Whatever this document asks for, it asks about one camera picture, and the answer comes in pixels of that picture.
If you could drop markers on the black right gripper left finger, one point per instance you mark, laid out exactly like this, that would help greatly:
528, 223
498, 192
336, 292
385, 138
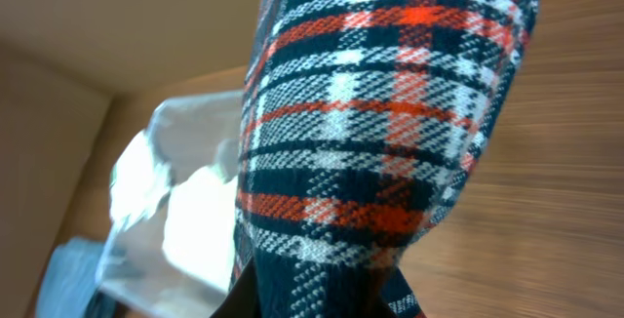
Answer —
243, 300

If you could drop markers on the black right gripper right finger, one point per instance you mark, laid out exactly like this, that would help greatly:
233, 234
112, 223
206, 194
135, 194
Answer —
399, 297

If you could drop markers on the blue jeans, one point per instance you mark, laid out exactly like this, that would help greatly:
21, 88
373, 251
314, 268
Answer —
69, 283

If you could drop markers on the plaid shirt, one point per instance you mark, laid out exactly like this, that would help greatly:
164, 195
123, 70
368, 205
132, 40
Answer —
362, 121

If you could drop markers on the cream cloth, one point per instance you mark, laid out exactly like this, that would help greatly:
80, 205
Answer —
199, 225

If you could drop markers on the clear plastic storage bin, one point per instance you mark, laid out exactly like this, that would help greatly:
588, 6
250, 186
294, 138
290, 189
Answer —
185, 132

